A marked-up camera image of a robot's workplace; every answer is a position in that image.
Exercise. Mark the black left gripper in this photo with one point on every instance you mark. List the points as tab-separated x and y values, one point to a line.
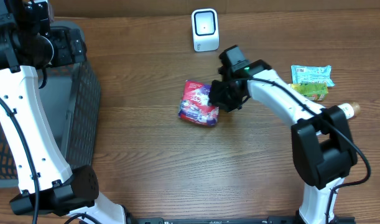
70	46

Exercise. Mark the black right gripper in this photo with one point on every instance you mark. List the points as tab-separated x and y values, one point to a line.
221	95

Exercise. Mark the red purple snack bag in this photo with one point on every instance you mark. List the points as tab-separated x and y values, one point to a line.
194	106

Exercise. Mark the teal snack packet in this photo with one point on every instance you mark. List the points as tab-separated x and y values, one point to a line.
308	74

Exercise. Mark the green tea drink carton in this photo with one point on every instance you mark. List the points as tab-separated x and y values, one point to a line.
312	91

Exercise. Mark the white conditioner tube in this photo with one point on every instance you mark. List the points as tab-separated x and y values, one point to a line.
350	109

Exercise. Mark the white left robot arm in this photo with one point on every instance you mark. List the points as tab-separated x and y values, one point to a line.
47	183

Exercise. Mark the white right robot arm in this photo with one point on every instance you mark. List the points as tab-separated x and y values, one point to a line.
321	137

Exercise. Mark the white barcode scanner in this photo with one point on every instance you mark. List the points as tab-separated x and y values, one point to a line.
205	30

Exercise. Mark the grey plastic mesh basket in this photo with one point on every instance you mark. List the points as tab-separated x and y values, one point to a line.
71	102

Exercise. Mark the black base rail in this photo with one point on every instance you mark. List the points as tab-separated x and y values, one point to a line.
270	220

